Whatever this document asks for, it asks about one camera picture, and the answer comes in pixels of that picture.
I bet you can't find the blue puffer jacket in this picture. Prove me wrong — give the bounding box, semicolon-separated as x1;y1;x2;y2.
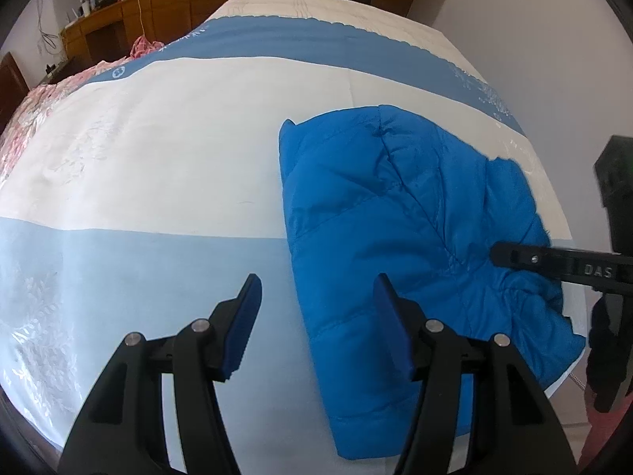
279;105;585;460

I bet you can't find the black gloved right hand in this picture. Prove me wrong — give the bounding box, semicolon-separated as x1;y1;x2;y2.
586;294;632;413

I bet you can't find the blue and white bed sheet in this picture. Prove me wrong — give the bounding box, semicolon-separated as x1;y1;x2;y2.
1;0;571;474

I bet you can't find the pink quilted blanket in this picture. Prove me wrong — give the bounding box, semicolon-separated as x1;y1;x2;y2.
1;36;165;183

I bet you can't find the dark red wooden door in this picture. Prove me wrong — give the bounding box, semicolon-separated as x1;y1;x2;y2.
0;53;29;133

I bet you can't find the wooden desk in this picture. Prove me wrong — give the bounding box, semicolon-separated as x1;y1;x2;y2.
60;0;155;70

